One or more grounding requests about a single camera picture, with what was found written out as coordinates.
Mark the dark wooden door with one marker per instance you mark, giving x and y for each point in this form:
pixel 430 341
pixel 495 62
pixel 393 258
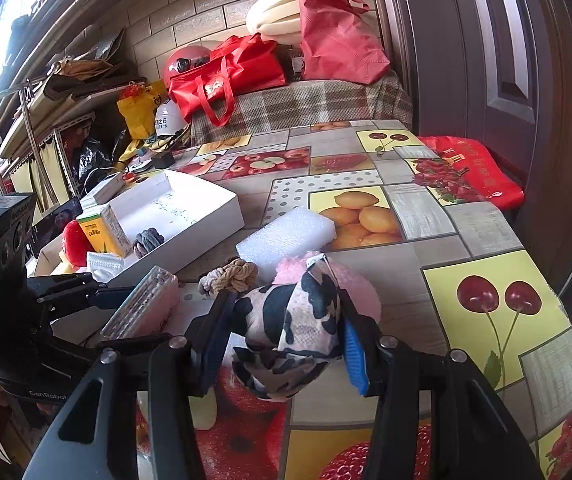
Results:
pixel 498 72

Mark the yellow shopping bag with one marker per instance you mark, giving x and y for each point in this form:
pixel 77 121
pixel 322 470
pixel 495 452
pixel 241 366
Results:
pixel 138 103

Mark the yellow green juice carton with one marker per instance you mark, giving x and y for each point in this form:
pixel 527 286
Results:
pixel 106 229

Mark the red helmet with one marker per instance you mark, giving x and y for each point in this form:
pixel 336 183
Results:
pixel 182 64

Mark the black charger block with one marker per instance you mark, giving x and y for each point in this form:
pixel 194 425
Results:
pixel 163 160

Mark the white foam block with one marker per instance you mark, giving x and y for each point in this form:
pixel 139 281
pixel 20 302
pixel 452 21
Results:
pixel 290 235

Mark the white shallow cardboard box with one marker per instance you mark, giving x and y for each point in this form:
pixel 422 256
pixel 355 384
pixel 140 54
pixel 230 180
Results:
pixel 192 215

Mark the white face mask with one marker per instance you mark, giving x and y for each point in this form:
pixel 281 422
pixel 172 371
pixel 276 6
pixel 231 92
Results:
pixel 104 266

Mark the black plastic bag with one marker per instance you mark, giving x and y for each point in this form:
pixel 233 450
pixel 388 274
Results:
pixel 91 164

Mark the red tote bag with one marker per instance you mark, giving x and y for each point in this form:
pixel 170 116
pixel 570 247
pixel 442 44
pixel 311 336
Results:
pixel 238 66

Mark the clear pink plastic case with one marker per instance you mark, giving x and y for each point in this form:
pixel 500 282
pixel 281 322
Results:
pixel 146 309

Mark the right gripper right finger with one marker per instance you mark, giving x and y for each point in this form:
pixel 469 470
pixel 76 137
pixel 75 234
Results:
pixel 473 435

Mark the grey blue scrunchie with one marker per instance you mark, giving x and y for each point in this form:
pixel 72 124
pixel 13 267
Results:
pixel 147 241

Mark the plaid cloth covered bench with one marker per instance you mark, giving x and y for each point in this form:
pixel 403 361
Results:
pixel 305 103

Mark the white power bank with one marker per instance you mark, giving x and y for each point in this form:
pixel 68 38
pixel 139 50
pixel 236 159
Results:
pixel 103 191

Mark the cow pattern fabric pouch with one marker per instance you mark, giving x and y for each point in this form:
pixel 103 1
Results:
pixel 291 333

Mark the white helmet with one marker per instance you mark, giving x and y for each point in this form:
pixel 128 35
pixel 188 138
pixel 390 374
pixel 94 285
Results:
pixel 169 120

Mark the red fabric bag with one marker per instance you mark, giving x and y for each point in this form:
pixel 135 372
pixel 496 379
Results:
pixel 338 45

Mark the metal shelf rack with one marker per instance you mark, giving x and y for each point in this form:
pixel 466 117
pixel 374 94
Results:
pixel 57 101

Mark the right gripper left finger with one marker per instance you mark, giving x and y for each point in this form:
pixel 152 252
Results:
pixel 93 435

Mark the red printed plastic bag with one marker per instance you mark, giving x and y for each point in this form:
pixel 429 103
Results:
pixel 465 171

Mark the white foam roll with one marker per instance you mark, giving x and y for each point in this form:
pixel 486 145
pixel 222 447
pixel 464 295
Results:
pixel 277 20

